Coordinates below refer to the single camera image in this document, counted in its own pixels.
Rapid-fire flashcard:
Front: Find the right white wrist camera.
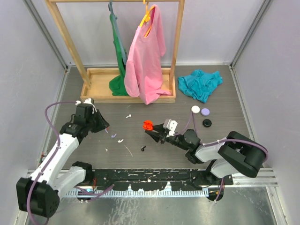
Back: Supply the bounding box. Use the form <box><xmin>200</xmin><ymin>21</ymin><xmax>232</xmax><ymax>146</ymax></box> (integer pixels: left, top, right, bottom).
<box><xmin>163</xmin><ymin>119</ymin><xmax>178</xmax><ymax>137</ymax></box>

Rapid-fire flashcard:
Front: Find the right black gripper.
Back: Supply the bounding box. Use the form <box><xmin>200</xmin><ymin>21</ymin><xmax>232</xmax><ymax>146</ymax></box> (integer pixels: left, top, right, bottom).
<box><xmin>145</xmin><ymin>122</ymin><xmax>189</xmax><ymax>151</ymax></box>

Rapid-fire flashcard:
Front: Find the white earbud charging case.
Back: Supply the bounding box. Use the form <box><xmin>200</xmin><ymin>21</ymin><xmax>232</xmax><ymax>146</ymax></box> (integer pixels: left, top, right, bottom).
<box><xmin>191</xmin><ymin>105</ymin><xmax>201</xmax><ymax>114</ymax></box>

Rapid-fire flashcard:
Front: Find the grey slotted cable duct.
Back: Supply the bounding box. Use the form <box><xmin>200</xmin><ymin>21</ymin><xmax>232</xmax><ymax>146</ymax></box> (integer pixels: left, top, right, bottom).
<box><xmin>56</xmin><ymin>188</ymin><xmax>209</xmax><ymax>198</ymax></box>

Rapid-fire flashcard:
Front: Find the pink shirt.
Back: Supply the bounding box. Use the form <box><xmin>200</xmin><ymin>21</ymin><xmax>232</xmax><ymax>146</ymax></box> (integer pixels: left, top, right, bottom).
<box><xmin>124</xmin><ymin>4</ymin><xmax>171</xmax><ymax>105</ymax></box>

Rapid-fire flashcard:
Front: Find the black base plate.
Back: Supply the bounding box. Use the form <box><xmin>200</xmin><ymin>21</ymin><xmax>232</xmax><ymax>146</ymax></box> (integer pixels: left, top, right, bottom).
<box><xmin>79</xmin><ymin>169</ymin><xmax>221</xmax><ymax>191</ymax></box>

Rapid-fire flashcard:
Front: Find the wooden clothes rack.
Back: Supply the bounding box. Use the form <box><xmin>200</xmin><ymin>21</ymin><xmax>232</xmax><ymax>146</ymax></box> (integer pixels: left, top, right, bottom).
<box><xmin>45</xmin><ymin>0</ymin><xmax>185</xmax><ymax>104</ymax></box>

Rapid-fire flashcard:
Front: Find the yellow orange hanger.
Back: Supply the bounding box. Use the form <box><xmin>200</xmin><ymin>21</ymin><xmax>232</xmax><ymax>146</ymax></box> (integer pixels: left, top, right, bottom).
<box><xmin>139</xmin><ymin>0</ymin><xmax>155</xmax><ymax>38</ymax></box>

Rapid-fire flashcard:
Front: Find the black earbud charging case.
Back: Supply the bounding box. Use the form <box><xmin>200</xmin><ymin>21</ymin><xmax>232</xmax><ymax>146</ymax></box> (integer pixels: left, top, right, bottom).
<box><xmin>202</xmin><ymin>119</ymin><xmax>212</xmax><ymax>128</ymax></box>

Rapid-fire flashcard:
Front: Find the teal crumpled shirt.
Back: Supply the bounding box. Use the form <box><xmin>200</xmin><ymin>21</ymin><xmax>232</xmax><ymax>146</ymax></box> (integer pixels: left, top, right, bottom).
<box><xmin>178</xmin><ymin>69</ymin><xmax>223</xmax><ymax>104</ymax></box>

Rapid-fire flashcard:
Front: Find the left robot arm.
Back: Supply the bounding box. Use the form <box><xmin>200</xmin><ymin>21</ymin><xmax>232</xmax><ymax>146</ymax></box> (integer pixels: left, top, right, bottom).
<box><xmin>16</xmin><ymin>98</ymin><xmax>109</xmax><ymax>218</ymax></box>

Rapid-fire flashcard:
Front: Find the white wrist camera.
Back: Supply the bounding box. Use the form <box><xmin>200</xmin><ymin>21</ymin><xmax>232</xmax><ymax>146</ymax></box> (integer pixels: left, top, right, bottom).
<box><xmin>163</xmin><ymin>119</ymin><xmax>178</xmax><ymax>137</ymax></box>
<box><xmin>83</xmin><ymin>98</ymin><xmax>97</xmax><ymax>114</ymax></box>

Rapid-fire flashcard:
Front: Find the grey blue hanger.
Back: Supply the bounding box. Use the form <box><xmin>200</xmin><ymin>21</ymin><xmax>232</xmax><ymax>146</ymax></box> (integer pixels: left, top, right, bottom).
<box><xmin>108</xmin><ymin>0</ymin><xmax>128</xmax><ymax>65</ymax></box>

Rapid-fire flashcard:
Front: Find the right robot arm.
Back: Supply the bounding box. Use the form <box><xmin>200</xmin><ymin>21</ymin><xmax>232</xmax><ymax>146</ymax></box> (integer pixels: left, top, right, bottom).
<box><xmin>142</xmin><ymin>119</ymin><xmax>269</xmax><ymax>185</ymax></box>

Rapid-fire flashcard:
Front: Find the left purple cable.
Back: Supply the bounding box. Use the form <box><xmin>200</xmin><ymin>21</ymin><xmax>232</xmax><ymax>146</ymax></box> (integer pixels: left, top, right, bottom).
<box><xmin>26</xmin><ymin>100</ymin><xmax>115</xmax><ymax>225</ymax></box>

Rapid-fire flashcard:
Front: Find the green shirt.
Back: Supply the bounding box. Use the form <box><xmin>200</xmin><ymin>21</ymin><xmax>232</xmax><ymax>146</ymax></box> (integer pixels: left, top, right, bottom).
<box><xmin>109</xmin><ymin>15</ymin><xmax>128</xmax><ymax>96</ymax></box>

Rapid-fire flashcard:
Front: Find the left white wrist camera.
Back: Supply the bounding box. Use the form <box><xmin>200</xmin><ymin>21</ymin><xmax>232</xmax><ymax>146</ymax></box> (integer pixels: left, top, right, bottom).
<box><xmin>83</xmin><ymin>98</ymin><xmax>97</xmax><ymax>114</ymax></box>

